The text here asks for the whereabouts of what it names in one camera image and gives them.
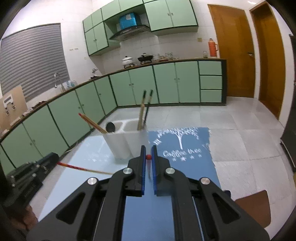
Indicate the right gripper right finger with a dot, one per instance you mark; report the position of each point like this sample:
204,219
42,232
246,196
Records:
201,210

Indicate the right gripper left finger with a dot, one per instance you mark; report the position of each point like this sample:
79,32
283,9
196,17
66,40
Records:
95,210

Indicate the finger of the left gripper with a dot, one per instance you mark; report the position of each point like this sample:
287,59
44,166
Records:
48,163

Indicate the red-end bamboo chopstick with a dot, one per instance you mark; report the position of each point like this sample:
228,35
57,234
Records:
149,167
91,122
83,169
94,123

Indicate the black spoon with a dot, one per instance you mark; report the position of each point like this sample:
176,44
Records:
110,127

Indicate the plain bamboo chopstick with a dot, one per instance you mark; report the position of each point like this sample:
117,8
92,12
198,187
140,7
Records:
139,125
143,97

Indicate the black chopstick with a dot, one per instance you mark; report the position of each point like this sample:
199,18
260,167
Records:
148,105

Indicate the left hand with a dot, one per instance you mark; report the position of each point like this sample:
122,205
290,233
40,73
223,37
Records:
25,221

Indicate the green lower cabinets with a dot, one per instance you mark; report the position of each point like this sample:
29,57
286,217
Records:
55,126

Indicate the green cabinets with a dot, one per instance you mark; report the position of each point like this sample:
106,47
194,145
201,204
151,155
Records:
55,126
118,21

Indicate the light blue mat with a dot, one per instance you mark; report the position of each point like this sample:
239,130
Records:
92,153

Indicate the dark blue mat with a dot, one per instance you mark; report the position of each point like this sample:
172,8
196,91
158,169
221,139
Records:
170,208

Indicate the brown stool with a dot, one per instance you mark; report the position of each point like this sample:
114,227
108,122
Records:
257,206

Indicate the white double utensil holder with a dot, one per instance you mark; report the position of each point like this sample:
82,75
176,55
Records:
126,141

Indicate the chrome faucet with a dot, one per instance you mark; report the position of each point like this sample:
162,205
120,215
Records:
57,79

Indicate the grey window blind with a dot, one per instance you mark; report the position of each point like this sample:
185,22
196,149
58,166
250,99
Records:
30,58

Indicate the white pot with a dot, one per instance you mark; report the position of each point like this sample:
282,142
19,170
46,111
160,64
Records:
127,62

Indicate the black wok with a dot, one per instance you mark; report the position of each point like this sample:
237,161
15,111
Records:
145,58

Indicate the range hood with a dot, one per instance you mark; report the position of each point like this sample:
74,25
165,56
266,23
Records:
130,32

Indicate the blue box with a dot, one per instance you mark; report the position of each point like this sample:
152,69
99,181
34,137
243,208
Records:
129,20

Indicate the orange thermos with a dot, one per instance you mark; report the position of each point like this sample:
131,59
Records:
213,48

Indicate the wooden door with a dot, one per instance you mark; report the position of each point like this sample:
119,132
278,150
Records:
235,45
272,58

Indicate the green upper cabinets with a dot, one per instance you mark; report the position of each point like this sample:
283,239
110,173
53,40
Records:
118,21

